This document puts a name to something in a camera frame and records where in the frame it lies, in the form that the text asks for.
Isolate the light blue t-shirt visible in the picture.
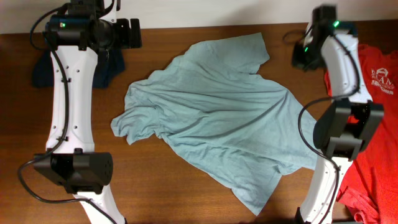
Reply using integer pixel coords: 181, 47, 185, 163
111, 33, 317, 215

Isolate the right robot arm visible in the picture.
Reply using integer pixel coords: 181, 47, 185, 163
292, 4, 384, 224

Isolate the navy blue folded garment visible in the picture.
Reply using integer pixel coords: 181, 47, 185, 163
32, 49, 125, 89

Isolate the red printed t-shirt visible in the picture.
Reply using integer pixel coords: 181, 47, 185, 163
336, 44, 397, 223

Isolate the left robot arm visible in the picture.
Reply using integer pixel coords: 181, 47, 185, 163
32, 1, 142, 223

